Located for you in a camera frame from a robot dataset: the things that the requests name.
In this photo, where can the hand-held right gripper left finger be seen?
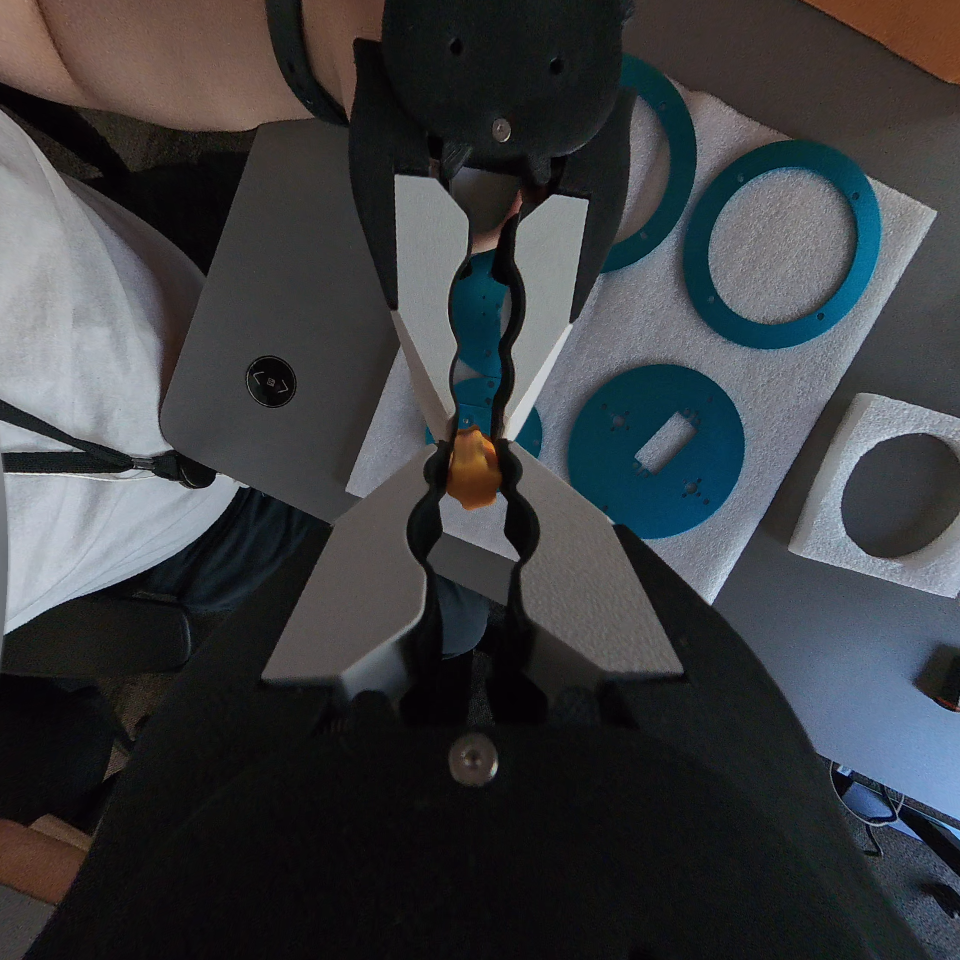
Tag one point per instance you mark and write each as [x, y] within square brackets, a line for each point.
[352, 600]

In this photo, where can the person's left forearm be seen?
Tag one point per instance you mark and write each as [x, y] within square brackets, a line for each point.
[172, 52]

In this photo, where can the white foam block round hole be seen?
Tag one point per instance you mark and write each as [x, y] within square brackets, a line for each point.
[825, 487]

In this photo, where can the white foam sheet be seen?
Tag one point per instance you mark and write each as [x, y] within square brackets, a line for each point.
[787, 390]

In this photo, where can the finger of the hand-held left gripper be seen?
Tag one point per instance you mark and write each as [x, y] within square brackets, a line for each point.
[424, 240]
[551, 255]

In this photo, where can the grey laptop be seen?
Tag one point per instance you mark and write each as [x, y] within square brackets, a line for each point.
[300, 262]

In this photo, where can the person's dark pants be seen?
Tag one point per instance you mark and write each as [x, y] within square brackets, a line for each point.
[247, 540]

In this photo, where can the small dark device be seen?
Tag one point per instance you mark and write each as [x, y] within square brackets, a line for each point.
[941, 675]

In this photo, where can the small brass part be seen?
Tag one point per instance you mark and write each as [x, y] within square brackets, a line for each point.
[472, 472]

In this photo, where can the large blue disc rectangular cutout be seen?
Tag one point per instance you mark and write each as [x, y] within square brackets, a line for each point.
[697, 450]

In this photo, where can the blue disc with bracket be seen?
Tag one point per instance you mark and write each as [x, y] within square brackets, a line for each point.
[480, 409]

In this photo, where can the person's white shirt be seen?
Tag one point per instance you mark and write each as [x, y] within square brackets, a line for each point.
[75, 300]

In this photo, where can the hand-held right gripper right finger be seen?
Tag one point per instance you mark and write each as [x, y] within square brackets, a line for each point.
[585, 600]

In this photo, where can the small blue perforated disc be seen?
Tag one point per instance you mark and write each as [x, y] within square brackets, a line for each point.
[476, 315]

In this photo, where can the orange cardboard box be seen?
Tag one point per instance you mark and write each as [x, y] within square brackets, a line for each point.
[900, 30]

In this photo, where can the grey desk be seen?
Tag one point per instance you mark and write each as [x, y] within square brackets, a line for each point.
[825, 675]

